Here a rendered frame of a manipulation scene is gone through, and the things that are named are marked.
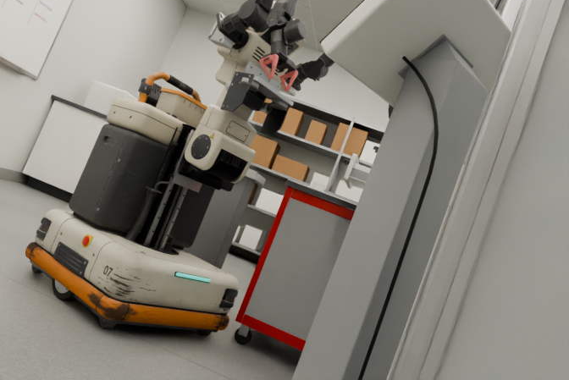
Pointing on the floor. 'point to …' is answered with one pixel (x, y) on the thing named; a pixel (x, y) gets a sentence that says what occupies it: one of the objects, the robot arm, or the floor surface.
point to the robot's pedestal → (223, 220)
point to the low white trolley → (295, 266)
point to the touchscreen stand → (394, 225)
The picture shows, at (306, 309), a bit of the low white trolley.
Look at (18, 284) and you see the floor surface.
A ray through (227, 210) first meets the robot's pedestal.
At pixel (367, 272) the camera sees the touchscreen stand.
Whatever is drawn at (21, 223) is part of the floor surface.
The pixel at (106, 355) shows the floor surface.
